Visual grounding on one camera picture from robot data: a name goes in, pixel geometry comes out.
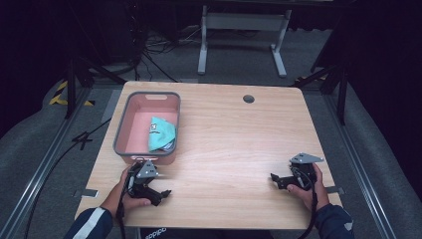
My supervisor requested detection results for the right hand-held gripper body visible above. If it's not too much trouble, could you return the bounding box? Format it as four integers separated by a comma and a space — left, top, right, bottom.
289, 152, 325, 192

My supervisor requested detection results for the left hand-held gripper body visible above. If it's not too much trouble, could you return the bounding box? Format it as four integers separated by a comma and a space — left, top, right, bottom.
126, 159, 160, 200

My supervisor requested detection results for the pink basket with grey rim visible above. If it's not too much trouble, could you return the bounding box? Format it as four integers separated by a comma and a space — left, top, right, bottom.
112, 91, 182, 166

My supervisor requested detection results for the teal cloth pouch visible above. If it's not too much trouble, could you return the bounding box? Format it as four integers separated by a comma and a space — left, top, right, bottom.
147, 116, 177, 153

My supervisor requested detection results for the person's right hand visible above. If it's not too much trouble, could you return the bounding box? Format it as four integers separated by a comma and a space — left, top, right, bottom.
286, 163, 330, 213

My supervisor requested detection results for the person's left hand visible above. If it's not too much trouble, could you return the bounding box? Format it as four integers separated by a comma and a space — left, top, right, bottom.
101, 165, 152, 219

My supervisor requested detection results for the blue grey packet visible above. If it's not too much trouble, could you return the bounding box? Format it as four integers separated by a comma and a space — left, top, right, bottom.
161, 140, 176, 154

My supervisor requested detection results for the person's dark shirt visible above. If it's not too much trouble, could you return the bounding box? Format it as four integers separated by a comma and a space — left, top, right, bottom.
139, 226, 274, 239

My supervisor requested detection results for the black metal stand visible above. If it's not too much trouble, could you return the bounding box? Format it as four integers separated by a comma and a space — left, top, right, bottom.
64, 55, 127, 120
291, 62, 350, 126

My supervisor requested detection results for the yellow black hazard tape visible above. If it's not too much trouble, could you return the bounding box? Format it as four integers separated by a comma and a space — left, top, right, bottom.
48, 80, 96, 108

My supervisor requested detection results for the grey metal table bracket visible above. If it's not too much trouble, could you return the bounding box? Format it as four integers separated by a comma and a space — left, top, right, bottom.
324, 185, 345, 195
73, 187, 100, 199

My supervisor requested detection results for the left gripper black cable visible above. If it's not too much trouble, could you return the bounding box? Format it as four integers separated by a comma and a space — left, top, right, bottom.
114, 161, 144, 239

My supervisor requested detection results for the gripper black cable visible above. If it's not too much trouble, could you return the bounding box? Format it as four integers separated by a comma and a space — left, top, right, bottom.
296, 167, 319, 239
114, 161, 144, 239

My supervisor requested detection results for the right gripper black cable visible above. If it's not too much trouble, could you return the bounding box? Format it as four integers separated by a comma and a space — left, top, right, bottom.
296, 167, 319, 239

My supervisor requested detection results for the aluminium floor rail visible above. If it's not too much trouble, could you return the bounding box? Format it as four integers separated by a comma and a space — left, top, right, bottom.
321, 93, 398, 239
0, 87, 124, 239

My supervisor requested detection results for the black floor cable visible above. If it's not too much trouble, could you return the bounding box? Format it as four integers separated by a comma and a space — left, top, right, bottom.
24, 117, 112, 239

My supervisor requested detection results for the bundle of black cables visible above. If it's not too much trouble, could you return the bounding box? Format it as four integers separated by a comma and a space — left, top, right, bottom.
127, 0, 202, 84

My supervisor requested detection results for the white metal desk frame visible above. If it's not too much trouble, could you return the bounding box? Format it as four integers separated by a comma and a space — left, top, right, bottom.
197, 4, 293, 80

